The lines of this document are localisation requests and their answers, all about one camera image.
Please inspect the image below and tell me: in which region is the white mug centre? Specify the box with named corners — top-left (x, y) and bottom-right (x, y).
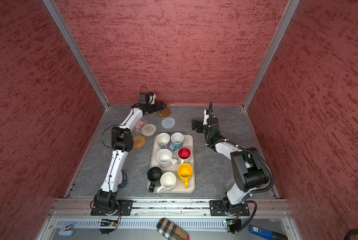
top-left (156, 149), bottom-right (178, 168)

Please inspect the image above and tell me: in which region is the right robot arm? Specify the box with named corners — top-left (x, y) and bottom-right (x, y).
top-left (192, 117), bottom-right (275, 214)

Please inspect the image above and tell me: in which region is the pink flower coaster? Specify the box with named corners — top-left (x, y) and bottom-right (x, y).
top-left (132, 118), bottom-right (148, 133)

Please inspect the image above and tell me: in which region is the blue handled tool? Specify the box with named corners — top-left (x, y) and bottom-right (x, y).
top-left (249, 225), bottom-right (288, 240)

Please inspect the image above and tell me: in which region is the brown wicker round coaster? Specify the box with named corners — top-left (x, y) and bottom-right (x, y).
top-left (133, 135), bottom-right (146, 149)

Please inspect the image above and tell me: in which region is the white mug front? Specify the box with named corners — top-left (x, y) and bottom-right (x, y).
top-left (157, 172), bottom-right (176, 193)

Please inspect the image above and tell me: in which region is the blue mug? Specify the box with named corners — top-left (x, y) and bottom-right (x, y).
top-left (170, 132), bottom-right (185, 152)

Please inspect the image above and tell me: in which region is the red mug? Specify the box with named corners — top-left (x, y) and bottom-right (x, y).
top-left (177, 147), bottom-right (192, 164)

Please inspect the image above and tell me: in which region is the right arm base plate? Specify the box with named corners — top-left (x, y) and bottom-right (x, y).
top-left (209, 198), bottom-right (250, 217)

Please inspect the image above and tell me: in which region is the beige serving tray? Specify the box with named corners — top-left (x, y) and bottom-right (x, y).
top-left (146, 133), bottom-right (196, 194)

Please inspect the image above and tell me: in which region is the white mug purple outside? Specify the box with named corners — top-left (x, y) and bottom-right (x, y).
top-left (156, 133), bottom-right (170, 149)

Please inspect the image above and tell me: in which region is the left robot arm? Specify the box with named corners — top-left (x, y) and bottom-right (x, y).
top-left (91, 101), bottom-right (166, 216)

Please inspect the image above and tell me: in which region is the brown glossy round coaster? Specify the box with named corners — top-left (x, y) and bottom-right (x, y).
top-left (157, 107), bottom-right (171, 118)

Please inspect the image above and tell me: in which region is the black mug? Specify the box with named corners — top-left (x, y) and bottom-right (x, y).
top-left (147, 167), bottom-right (162, 193)

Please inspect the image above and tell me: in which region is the yellow mug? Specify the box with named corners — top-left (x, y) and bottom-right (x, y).
top-left (177, 163), bottom-right (193, 189)

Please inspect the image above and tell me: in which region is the teal alarm clock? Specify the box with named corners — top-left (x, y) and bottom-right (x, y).
top-left (117, 170), bottom-right (127, 189)

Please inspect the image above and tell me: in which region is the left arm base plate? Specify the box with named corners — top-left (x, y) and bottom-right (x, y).
top-left (90, 200), bottom-right (133, 217)

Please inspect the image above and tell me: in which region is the plaid glasses case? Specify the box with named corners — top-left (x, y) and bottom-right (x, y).
top-left (156, 218), bottom-right (190, 240)

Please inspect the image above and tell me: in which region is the grey round coaster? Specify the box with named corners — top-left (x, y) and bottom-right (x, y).
top-left (161, 118), bottom-right (175, 129)

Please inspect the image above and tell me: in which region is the small stapler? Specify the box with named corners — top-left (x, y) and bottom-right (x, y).
top-left (58, 223), bottom-right (74, 237)

